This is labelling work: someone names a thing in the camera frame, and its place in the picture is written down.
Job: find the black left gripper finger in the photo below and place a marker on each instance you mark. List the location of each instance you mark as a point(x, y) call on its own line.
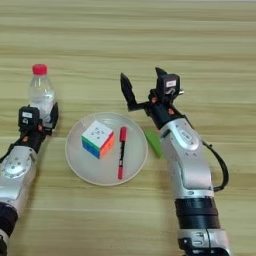
point(54, 115)

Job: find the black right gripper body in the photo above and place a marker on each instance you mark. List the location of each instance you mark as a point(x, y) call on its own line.
point(163, 113)

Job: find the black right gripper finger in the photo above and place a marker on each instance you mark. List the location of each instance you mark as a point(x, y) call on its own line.
point(160, 72)
point(127, 90)

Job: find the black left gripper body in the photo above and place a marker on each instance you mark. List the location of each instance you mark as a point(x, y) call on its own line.
point(31, 138)

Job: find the clear bottle with red cap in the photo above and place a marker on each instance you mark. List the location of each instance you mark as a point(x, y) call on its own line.
point(40, 93)

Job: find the multicolour puzzle cube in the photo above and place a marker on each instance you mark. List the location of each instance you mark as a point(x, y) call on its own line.
point(96, 136)

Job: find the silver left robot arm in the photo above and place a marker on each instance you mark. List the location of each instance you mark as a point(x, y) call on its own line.
point(15, 180)

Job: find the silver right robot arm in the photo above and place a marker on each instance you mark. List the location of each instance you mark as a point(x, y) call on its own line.
point(188, 160)

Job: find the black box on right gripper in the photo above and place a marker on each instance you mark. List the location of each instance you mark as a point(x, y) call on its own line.
point(168, 86)

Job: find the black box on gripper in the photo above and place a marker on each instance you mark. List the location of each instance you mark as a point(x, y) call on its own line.
point(168, 86)
point(28, 118)

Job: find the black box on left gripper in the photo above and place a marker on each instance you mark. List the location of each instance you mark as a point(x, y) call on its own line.
point(28, 118)

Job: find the green rectangular block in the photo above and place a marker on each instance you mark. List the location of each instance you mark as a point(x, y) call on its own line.
point(154, 143)

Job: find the red marker pen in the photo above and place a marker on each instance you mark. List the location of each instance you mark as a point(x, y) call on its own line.
point(122, 153)

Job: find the round white plate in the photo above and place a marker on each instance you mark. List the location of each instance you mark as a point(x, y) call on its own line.
point(96, 170)

